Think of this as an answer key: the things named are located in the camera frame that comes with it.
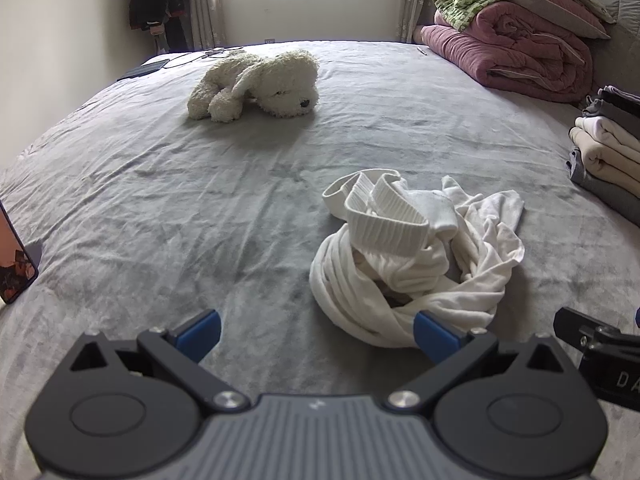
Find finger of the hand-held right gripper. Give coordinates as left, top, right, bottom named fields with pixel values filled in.
left=553, top=307, right=621, bottom=350

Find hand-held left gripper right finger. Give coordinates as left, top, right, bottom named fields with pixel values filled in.
left=384, top=309, right=573, bottom=414

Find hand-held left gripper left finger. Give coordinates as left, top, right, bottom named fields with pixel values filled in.
left=67, top=309, right=252, bottom=414

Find white long-sleeve garment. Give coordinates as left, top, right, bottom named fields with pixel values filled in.
left=309, top=170, right=526, bottom=350

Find dark hanging clothes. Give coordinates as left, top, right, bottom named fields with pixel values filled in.
left=128, top=0, right=190, bottom=50

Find cream folded garment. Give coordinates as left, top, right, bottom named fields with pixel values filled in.
left=569, top=127, right=640, bottom=192

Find white folded garment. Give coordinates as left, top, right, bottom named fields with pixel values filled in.
left=574, top=115, right=640, bottom=153

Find smartphone with lit screen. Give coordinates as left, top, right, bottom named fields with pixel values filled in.
left=0, top=201, right=40, bottom=305

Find dark grey folded garment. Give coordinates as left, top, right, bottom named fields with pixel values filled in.
left=581, top=94, right=626, bottom=118

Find lavender folded garment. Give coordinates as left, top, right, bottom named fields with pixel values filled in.
left=599, top=85, right=640, bottom=112

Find white plush dog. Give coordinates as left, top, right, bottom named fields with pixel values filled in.
left=187, top=49, right=321, bottom=124

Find dark bedside object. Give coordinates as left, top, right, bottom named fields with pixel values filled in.
left=116, top=57, right=172, bottom=82

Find pink rolled quilt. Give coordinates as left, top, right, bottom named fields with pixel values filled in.
left=419, top=0, right=597, bottom=105

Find grey padded headboard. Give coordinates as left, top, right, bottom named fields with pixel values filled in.
left=575, top=0, right=640, bottom=107

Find beige folded quilt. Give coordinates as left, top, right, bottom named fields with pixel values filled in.
left=510, top=0, right=617, bottom=41

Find grey patterned curtain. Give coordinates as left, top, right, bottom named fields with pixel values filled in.
left=184, top=0, right=227, bottom=52
left=397, top=0, right=437, bottom=44

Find black cable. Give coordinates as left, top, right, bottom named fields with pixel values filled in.
left=162, top=47, right=246, bottom=69

